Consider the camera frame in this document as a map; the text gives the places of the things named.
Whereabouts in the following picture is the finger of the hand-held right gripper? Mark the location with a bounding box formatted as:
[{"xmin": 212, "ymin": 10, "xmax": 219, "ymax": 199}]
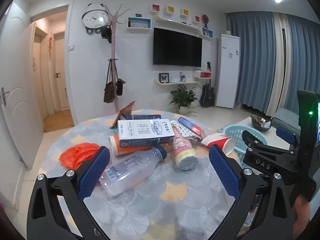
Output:
[
  {"xmin": 276, "ymin": 127, "xmax": 299, "ymax": 147},
  {"xmin": 241, "ymin": 130, "xmax": 273, "ymax": 154}
]

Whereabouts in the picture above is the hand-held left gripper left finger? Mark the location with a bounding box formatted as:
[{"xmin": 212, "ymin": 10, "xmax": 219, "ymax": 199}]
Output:
[{"xmin": 26, "ymin": 145, "xmax": 111, "ymax": 240}]

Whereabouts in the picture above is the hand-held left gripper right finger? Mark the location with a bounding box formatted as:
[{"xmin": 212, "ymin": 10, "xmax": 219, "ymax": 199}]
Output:
[{"xmin": 208, "ymin": 145, "xmax": 297, "ymax": 240}]

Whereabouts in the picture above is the light blue plastic basket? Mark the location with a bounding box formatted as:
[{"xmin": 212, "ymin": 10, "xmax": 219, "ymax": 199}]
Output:
[{"xmin": 222, "ymin": 124, "xmax": 267, "ymax": 164}]

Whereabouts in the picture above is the orange plastic bag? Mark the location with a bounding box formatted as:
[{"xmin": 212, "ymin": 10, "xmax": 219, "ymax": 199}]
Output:
[{"xmin": 59, "ymin": 142, "xmax": 100, "ymax": 170}]

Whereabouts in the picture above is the clear plastic bottle blue cap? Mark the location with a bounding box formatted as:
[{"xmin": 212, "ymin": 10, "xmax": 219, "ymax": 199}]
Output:
[{"xmin": 99, "ymin": 145, "xmax": 167, "ymax": 197}]

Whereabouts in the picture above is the white and blue milk carton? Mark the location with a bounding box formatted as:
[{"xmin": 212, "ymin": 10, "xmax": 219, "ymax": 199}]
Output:
[{"xmin": 117, "ymin": 118, "xmax": 175, "ymax": 148}]

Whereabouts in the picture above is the orange snack packet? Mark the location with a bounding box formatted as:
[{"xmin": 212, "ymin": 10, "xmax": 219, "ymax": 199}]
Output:
[{"xmin": 110, "ymin": 101, "xmax": 136, "ymax": 129}]

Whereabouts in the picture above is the person's right hand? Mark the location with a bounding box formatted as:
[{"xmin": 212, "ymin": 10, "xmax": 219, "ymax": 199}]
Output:
[{"xmin": 294, "ymin": 195, "xmax": 312, "ymax": 222}]

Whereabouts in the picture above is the dark bowl with small things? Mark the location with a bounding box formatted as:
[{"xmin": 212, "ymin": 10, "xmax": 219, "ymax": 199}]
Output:
[{"xmin": 251, "ymin": 116, "xmax": 272, "ymax": 132}]

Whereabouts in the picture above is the blue grey sofa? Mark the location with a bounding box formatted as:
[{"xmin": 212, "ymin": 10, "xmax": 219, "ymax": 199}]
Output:
[{"xmin": 271, "ymin": 108, "xmax": 302, "ymax": 130}]

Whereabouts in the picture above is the white coffee table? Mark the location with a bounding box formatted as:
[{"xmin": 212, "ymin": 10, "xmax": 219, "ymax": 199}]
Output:
[{"xmin": 216, "ymin": 117, "xmax": 293, "ymax": 153}]

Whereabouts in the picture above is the orange drink bottle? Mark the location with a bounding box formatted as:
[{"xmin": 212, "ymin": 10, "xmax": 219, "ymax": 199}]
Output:
[{"xmin": 108, "ymin": 134, "xmax": 160, "ymax": 157}]

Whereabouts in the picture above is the red paper cup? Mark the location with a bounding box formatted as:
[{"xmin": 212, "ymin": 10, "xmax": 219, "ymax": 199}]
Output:
[{"xmin": 201, "ymin": 134, "xmax": 235, "ymax": 155}]

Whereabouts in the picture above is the pink yoghurt bottle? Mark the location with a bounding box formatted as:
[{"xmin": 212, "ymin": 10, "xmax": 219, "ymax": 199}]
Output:
[{"xmin": 172, "ymin": 127, "xmax": 199, "ymax": 172}]

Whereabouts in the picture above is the white polka dot packet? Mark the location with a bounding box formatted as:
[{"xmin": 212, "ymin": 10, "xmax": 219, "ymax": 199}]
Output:
[{"xmin": 170, "ymin": 120, "xmax": 200, "ymax": 140}]

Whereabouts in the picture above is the black guitar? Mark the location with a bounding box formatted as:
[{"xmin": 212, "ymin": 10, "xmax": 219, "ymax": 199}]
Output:
[{"xmin": 200, "ymin": 62, "xmax": 215, "ymax": 107}]

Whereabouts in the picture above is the blue curtain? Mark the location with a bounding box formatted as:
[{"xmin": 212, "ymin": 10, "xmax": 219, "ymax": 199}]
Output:
[
  {"xmin": 229, "ymin": 12, "xmax": 277, "ymax": 109},
  {"xmin": 282, "ymin": 14, "xmax": 320, "ymax": 115}
]

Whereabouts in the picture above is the cream curtain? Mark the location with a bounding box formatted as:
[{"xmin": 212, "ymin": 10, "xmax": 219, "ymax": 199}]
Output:
[{"xmin": 266, "ymin": 12, "xmax": 290, "ymax": 115}]

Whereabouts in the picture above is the dark blue carton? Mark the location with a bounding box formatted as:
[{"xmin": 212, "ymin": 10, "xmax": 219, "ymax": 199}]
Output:
[{"xmin": 122, "ymin": 114, "xmax": 162, "ymax": 121}]

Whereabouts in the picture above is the white standing air conditioner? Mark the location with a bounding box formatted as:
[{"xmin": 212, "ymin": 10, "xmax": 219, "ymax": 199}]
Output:
[{"xmin": 216, "ymin": 34, "xmax": 240, "ymax": 109}]

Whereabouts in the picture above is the brown hanging bag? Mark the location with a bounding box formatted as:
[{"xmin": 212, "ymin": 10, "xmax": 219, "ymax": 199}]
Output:
[{"xmin": 104, "ymin": 60, "xmax": 116, "ymax": 104}]

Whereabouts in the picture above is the green potted plant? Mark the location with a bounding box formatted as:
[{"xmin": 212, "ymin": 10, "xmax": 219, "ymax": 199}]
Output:
[{"xmin": 169, "ymin": 84, "xmax": 199, "ymax": 114}]

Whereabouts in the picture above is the white and red box shelf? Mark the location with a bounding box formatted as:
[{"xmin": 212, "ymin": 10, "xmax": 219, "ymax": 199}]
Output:
[{"xmin": 193, "ymin": 70, "xmax": 212, "ymax": 79}]

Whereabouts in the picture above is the black hanging pouch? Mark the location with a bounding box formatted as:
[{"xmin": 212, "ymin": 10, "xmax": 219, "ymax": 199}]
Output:
[{"xmin": 116, "ymin": 78, "xmax": 127, "ymax": 96}]

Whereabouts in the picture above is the pale hallway door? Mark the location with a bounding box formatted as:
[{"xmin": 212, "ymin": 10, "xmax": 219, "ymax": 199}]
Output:
[{"xmin": 54, "ymin": 31, "xmax": 70, "ymax": 109}]

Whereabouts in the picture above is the black flat television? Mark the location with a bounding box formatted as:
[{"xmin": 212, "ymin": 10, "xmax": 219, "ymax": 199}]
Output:
[{"xmin": 153, "ymin": 27, "xmax": 202, "ymax": 68}]

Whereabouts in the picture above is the pink coat rack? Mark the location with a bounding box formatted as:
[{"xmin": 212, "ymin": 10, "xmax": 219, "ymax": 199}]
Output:
[{"xmin": 104, "ymin": 2, "xmax": 132, "ymax": 113}]

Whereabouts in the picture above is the wide white and blue box shelf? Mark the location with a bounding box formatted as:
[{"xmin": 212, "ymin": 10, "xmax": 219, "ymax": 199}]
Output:
[{"xmin": 126, "ymin": 17, "xmax": 152, "ymax": 30}]

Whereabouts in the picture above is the white door with handle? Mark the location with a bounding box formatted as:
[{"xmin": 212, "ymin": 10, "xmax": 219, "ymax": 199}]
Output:
[{"xmin": 0, "ymin": 5, "xmax": 44, "ymax": 200}]

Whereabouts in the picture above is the white curved low wall shelf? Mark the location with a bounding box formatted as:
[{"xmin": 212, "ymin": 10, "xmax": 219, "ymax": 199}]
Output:
[{"xmin": 154, "ymin": 80, "xmax": 202, "ymax": 87}]

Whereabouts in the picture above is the white curved long wall shelf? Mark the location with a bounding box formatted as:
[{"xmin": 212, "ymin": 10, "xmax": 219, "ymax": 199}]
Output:
[{"xmin": 154, "ymin": 14, "xmax": 213, "ymax": 37}]

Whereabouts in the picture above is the panda wall clock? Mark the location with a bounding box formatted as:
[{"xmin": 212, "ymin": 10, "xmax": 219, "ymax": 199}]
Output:
[{"xmin": 82, "ymin": 3, "xmax": 109, "ymax": 35}]

